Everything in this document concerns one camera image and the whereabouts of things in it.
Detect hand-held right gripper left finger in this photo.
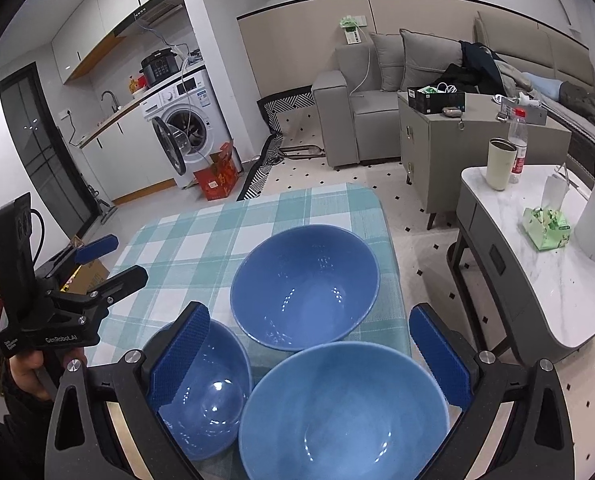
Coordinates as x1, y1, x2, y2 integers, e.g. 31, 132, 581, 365
45, 301, 213, 480

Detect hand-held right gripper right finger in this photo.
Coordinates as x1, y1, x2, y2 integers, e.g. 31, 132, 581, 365
408, 302, 575, 480

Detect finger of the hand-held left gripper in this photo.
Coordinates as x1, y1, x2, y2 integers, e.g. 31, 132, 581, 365
42, 265, 149, 317
32, 234, 118, 291

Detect blue bowl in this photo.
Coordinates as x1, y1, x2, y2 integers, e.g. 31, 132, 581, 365
145, 317, 252, 462
238, 342, 451, 480
230, 225, 381, 352

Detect person's left forearm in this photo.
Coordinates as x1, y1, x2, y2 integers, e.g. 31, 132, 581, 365
0, 390, 53, 480

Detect person's left hand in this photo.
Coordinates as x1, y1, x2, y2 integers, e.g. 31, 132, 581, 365
8, 352, 87, 401

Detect cardboard box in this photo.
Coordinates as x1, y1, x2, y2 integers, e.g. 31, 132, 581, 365
60, 235, 111, 296

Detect stick vacuum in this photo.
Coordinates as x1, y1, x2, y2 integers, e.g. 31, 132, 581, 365
85, 175, 121, 226

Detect teal checked tablecloth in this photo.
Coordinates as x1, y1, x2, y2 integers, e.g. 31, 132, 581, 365
85, 182, 412, 480

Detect white kitchen counter cabinet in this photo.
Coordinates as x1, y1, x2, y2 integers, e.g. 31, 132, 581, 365
78, 105, 178, 206

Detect black glass door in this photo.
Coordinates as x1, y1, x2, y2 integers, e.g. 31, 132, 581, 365
0, 66, 98, 238

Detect red gift box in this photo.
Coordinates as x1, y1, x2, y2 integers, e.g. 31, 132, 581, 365
194, 141, 242, 201

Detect white marble side table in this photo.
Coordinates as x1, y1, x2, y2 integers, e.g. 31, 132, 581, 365
446, 165, 595, 378

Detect green tissue pack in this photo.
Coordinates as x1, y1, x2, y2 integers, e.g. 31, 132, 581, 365
522, 206, 573, 252

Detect white washing machine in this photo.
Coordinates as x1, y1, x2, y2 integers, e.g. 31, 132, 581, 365
142, 64, 231, 191

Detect black pressure cooker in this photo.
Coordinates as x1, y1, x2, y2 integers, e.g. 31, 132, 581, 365
140, 48, 180, 88

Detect grey side cabinet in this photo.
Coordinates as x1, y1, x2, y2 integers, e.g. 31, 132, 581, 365
396, 91, 573, 231

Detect cream tumbler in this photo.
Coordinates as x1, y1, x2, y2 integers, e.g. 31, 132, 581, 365
486, 137, 517, 192

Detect clear water bottle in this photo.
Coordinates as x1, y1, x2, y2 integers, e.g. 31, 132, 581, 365
507, 107, 528, 184

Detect range hood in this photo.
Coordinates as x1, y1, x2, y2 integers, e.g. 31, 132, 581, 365
115, 0, 186, 38

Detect grey sofa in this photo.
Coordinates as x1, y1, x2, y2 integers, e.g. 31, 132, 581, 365
311, 10, 595, 168

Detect black box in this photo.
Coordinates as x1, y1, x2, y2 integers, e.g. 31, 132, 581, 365
407, 85, 467, 115

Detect light blue pillow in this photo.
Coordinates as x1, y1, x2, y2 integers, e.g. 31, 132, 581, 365
522, 72, 563, 101

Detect olive green jacket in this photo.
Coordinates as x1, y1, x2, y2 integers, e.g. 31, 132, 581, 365
560, 82, 595, 136

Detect dark jacket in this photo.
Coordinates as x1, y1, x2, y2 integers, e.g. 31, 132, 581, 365
427, 40, 508, 96

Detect grey cushion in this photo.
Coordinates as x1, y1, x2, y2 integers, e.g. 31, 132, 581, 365
399, 28, 465, 93
369, 32, 405, 92

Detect white wall cabinet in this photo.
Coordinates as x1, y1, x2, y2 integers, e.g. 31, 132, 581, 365
50, 0, 183, 86

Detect white charging cable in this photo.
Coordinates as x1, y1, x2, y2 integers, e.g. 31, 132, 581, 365
350, 42, 375, 98

